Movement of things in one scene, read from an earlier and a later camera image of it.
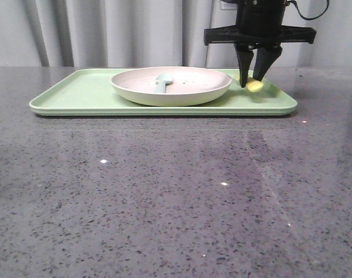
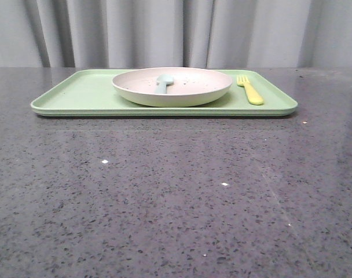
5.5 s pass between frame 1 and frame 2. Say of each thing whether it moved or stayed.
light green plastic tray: stayed
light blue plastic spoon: stayed
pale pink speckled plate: stayed
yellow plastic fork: moved
